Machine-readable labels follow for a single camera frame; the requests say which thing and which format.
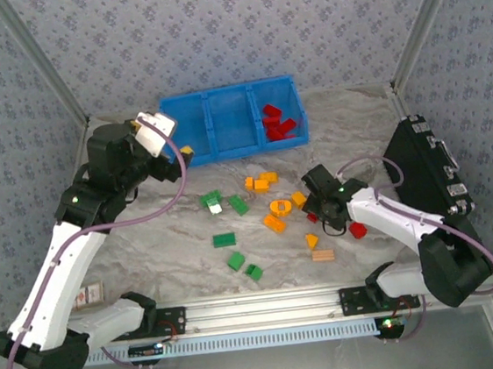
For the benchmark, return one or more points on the orange lego slope piece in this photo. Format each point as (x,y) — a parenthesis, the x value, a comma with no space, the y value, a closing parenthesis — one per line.
(312,240)

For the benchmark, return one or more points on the orange lego arch piece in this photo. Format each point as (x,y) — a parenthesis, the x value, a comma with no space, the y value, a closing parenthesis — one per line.
(275,210)

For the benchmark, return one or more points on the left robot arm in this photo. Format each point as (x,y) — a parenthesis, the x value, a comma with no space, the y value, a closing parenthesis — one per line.
(46,293)

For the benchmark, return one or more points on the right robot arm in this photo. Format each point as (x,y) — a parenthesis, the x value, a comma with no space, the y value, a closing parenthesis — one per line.
(390,213)

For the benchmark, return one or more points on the small wooden block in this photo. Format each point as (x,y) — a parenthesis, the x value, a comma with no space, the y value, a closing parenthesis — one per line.
(323,255)

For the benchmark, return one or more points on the blue three-compartment bin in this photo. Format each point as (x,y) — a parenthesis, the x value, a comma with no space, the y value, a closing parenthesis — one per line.
(234,152)

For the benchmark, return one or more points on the black hard case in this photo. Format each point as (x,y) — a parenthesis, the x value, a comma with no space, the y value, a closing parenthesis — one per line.
(419,153)

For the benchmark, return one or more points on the small circuit board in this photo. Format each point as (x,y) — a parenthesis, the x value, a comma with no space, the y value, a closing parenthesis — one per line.
(391,323)
(145,350)

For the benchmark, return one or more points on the small printed card box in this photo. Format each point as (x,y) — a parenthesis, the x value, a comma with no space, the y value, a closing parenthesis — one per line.
(88,295)

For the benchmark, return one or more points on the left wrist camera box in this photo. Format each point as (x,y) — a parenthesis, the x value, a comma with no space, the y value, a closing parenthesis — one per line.
(155,132)

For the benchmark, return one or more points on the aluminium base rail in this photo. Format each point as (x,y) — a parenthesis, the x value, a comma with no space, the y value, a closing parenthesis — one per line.
(260,311)

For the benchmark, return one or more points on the aluminium frame post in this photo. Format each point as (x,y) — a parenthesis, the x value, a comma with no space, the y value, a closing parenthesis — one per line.
(43,60)
(424,20)

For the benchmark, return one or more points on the light blue slotted duct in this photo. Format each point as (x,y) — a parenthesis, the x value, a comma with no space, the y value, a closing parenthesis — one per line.
(262,338)

